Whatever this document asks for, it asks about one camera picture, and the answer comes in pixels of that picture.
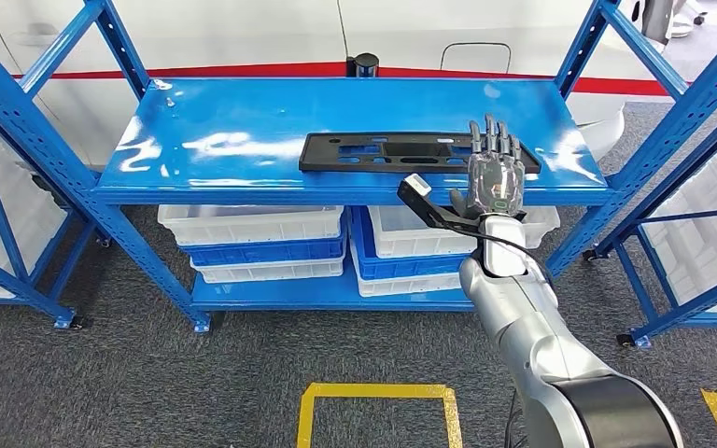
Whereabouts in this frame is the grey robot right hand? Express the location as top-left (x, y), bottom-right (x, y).
top-left (449, 113), bottom-right (527, 219)

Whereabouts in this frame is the black plastic part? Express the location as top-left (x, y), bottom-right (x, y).
top-left (298, 131), bottom-right (542, 175)

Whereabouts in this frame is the blue metal shelf rack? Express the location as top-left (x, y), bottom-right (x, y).
top-left (0, 105), bottom-right (103, 330)
top-left (583, 92), bottom-right (717, 351)
top-left (0, 0), bottom-right (717, 335)

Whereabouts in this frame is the white plastic bin stack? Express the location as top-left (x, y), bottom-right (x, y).
top-left (0, 140), bottom-right (69, 300)
top-left (640, 153), bottom-right (717, 316)

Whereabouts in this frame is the white vehicle body red stripe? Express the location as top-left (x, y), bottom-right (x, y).
top-left (0, 0), bottom-right (717, 168)

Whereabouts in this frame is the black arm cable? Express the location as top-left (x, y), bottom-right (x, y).
top-left (439, 222), bottom-right (555, 292)

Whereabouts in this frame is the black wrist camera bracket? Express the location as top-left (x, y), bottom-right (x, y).
top-left (397, 182), bottom-right (486, 235)

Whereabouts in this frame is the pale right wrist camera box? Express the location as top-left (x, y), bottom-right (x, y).
top-left (402, 174), bottom-right (432, 198)

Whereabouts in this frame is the black cylinder post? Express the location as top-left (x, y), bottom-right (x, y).
top-left (345, 52), bottom-right (380, 78)

